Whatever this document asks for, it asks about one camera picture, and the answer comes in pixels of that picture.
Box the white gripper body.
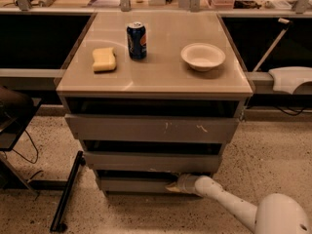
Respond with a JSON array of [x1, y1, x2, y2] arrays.
[[176, 174, 198, 194]]

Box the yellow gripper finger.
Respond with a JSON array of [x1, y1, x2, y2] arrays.
[[165, 183, 180, 193]]

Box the grey bottom drawer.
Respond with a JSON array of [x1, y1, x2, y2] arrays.
[[96, 176, 213, 195]]

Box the grey drawer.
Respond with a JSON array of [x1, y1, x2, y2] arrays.
[[84, 151, 220, 173], [65, 114, 238, 143], [96, 176, 213, 195]]

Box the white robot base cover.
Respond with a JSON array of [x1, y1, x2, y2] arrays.
[[269, 66, 312, 95]]

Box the grey middle drawer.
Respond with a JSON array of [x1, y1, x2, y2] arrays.
[[84, 151, 220, 173]]

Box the grey drawer cabinet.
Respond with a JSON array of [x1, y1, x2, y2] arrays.
[[57, 11, 253, 181]]

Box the grey top drawer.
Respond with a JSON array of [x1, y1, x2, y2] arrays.
[[65, 114, 238, 143]]

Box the black metal floor bar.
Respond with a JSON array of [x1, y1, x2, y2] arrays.
[[50, 151, 85, 233]]

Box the white bowl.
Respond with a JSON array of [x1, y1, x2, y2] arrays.
[[180, 43, 225, 72]]

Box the yellow sponge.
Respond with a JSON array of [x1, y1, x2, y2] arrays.
[[93, 47, 117, 72]]

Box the blue Pepsi can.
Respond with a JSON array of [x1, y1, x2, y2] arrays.
[[127, 21, 147, 60]]

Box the white rod with cap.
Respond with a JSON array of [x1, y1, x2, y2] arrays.
[[253, 18, 293, 72]]

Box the black chair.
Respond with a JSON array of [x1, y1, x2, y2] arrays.
[[0, 86, 41, 194]]

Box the dark items on shelf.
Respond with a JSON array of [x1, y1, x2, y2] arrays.
[[234, 0, 260, 9]]

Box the black floor cable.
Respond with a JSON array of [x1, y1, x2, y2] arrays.
[[11, 130, 40, 165]]

